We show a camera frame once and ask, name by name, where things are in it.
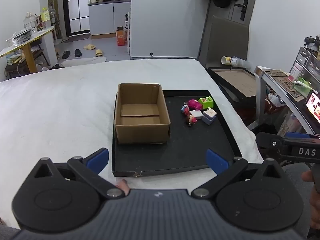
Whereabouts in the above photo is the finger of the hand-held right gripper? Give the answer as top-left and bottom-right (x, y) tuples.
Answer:
(286, 131), (320, 141)
(255, 132), (292, 156)

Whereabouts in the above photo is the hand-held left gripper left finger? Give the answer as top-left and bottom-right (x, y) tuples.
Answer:
(33, 148), (126, 201)

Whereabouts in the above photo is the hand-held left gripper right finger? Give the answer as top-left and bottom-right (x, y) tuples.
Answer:
(191, 148), (286, 201)

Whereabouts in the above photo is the blue white toy box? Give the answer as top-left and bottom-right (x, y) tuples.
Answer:
(201, 107), (218, 125)

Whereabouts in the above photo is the small brown figurine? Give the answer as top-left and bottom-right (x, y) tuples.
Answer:
(186, 114), (198, 127)

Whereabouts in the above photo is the brown cardboard box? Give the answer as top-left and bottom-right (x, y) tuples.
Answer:
(114, 83), (171, 145)

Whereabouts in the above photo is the green toy cube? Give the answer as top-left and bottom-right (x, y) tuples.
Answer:
(198, 96), (215, 110)

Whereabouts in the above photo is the pink dinosaur figurine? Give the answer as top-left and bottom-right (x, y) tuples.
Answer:
(187, 99), (202, 111)

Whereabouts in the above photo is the person's right hand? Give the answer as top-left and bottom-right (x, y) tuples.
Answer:
(301, 166), (320, 230)

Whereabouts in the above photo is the person's left hand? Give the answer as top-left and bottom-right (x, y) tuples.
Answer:
(115, 180), (131, 196)

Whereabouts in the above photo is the smartphone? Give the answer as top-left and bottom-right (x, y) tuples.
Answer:
(306, 91), (320, 124)

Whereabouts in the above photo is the red basket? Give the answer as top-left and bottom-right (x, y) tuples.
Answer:
(264, 92), (286, 116)

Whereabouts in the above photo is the grey side table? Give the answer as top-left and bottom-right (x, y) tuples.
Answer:
(254, 65), (320, 141)

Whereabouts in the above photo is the pink jar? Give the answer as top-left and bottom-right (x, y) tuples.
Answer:
(288, 63), (304, 83)

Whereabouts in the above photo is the black tray with cardboard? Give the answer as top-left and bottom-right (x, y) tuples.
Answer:
(207, 66), (258, 102)

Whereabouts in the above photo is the grey drawer organizer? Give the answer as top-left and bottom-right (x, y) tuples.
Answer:
(291, 45), (320, 91)

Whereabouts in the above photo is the paper cup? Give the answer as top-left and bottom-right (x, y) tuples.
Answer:
(221, 56), (247, 67)

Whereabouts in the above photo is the white floor mat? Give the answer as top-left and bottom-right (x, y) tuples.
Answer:
(61, 56), (108, 68)

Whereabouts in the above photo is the orange carton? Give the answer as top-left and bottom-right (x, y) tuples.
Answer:
(116, 27), (128, 46)

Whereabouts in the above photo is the wooden table with yellow edge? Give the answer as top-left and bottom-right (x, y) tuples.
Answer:
(0, 26), (57, 73)

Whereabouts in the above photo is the black door lock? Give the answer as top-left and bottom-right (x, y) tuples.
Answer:
(239, 0), (249, 21)

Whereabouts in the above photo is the white kitchen cabinet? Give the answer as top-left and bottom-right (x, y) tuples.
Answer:
(88, 0), (132, 36)

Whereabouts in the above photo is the stack of plates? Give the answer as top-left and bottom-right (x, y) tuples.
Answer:
(12, 28), (33, 47)

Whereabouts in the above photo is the yellow bottle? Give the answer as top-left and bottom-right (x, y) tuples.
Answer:
(41, 7), (51, 29)

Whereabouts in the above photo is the black framed glass door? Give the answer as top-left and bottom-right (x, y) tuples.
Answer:
(62, 0), (91, 37)

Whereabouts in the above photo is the glass jar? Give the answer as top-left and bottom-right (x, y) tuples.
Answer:
(24, 11), (38, 32)

